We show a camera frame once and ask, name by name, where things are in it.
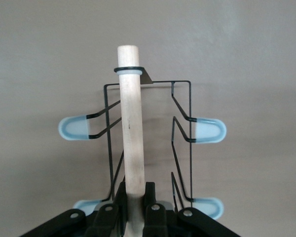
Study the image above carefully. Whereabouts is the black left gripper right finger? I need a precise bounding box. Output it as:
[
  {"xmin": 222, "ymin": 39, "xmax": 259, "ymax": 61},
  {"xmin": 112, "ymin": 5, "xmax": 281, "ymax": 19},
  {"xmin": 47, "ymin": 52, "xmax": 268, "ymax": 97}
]
[{"xmin": 143, "ymin": 182, "xmax": 243, "ymax": 237}]

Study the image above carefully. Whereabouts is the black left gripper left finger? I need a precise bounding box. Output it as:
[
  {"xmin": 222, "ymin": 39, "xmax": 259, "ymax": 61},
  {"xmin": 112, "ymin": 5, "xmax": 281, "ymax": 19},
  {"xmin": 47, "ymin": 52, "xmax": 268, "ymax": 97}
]
[{"xmin": 19, "ymin": 181, "xmax": 128, "ymax": 237}]

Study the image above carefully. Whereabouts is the black wire cup holder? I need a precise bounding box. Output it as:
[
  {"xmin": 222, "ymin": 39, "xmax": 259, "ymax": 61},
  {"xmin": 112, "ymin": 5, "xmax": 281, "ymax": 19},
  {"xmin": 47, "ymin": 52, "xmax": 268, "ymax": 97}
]
[{"xmin": 57, "ymin": 44, "xmax": 227, "ymax": 237}]

